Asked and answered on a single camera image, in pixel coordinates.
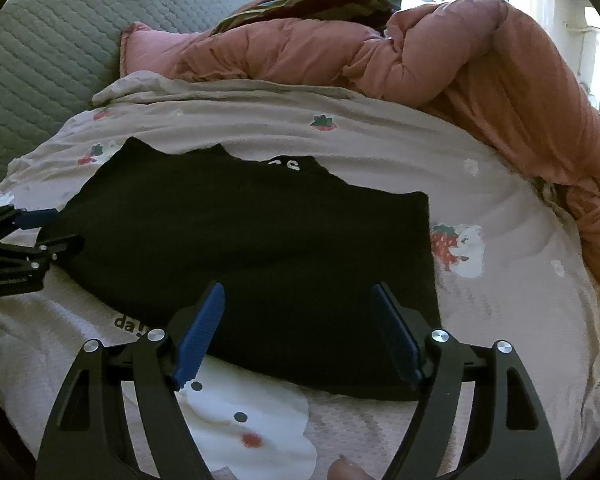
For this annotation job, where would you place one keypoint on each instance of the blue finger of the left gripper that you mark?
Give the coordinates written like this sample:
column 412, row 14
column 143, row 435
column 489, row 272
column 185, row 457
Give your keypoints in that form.
column 34, row 219

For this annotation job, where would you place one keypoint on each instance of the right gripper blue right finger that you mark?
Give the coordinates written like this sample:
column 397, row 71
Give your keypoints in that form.
column 404, row 333

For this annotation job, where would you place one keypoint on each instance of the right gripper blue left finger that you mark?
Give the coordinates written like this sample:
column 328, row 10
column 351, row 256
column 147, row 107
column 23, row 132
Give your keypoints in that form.
column 191, row 331

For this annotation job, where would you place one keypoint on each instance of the black small garment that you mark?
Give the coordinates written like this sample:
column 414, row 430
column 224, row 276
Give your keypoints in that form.
column 297, row 250

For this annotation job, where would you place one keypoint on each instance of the right hand thumb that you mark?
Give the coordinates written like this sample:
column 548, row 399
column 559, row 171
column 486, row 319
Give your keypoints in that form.
column 344, row 469

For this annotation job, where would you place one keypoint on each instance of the grey strawberry print blanket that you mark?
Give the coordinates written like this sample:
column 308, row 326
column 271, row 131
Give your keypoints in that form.
column 508, row 259

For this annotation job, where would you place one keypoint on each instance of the grey-green quilted headboard cushion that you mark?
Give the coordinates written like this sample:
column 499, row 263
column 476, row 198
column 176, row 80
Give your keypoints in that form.
column 56, row 54

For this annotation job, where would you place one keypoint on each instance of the pink quilted comforter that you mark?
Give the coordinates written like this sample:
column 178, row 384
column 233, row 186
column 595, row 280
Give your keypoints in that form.
column 481, row 65

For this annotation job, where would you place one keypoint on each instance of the dark striped cloth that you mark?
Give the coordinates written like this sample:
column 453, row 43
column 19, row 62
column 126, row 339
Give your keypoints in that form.
column 371, row 13

